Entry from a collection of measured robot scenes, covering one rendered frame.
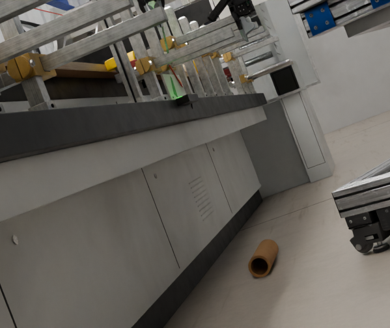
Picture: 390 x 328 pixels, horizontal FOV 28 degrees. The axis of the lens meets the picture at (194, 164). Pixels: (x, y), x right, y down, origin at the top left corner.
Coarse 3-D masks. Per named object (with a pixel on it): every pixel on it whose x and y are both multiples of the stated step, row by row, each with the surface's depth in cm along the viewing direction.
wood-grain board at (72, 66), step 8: (64, 64) 228; (72, 64) 235; (80, 64) 242; (88, 64) 249; (96, 64) 258; (104, 64) 266; (56, 72) 227; (64, 72) 233; (72, 72) 239; (80, 72) 245; (88, 72) 251; (96, 72) 258; (104, 72) 265; (112, 72) 273; (200, 80) 450
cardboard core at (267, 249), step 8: (264, 240) 302; (272, 240) 303; (264, 248) 287; (272, 248) 292; (256, 256) 275; (264, 256) 275; (272, 256) 284; (248, 264) 276; (256, 264) 286; (264, 264) 291; (272, 264) 283; (256, 272) 278; (264, 272) 277
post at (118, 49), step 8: (96, 0) 232; (112, 16) 235; (104, 24) 233; (112, 24) 233; (112, 48) 233; (120, 48) 233; (120, 56) 233; (120, 64) 233; (128, 64) 233; (120, 72) 234; (128, 72) 233; (128, 80) 233; (136, 80) 236; (128, 88) 234; (136, 88) 233; (128, 96) 234; (136, 96) 233; (144, 96) 236
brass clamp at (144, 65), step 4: (140, 60) 256; (144, 60) 256; (148, 60) 257; (152, 60) 262; (136, 64) 256; (140, 64) 256; (144, 64) 256; (148, 64) 255; (152, 64) 259; (136, 68) 256; (140, 68) 256; (144, 68) 256; (148, 68) 256; (152, 68) 257; (156, 68) 263; (160, 68) 268; (140, 72) 256; (144, 72) 256; (156, 72) 268
